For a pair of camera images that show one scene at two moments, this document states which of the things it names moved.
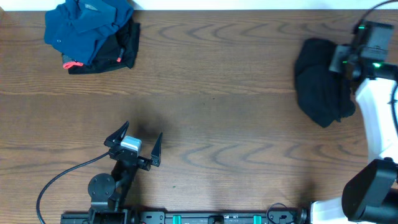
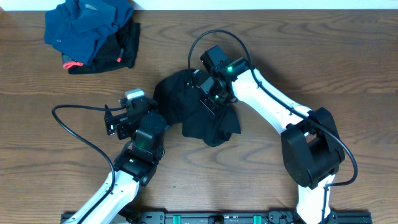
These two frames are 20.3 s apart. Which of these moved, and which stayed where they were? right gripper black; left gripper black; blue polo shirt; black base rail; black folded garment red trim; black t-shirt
Moved: right gripper black; black t-shirt; left gripper black
Stayed: blue polo shirt; black base rail; black folded garment red trim
